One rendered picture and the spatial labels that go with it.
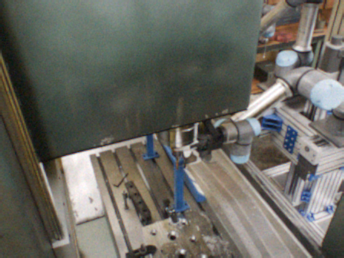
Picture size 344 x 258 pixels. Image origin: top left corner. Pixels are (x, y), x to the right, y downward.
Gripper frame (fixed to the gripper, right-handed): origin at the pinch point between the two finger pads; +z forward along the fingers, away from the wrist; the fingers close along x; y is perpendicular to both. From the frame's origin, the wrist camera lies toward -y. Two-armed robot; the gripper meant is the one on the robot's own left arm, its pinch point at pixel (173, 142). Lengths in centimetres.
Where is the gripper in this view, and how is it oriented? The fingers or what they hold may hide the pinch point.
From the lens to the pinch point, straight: 117.5
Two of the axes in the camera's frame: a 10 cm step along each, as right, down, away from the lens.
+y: 0.0, 8.2, 5.8
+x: -3.7, -5.4, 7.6
